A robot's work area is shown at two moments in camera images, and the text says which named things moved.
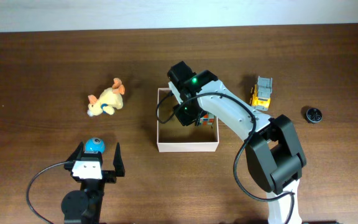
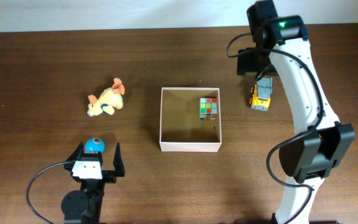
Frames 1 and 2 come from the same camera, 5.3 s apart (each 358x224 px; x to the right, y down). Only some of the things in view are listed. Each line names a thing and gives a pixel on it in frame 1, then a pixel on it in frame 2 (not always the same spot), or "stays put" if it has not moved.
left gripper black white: (110, 176) stays put
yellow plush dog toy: (109, 99) stays put
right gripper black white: (184, 119) to (245, 64)
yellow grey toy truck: (261, 93) stays put
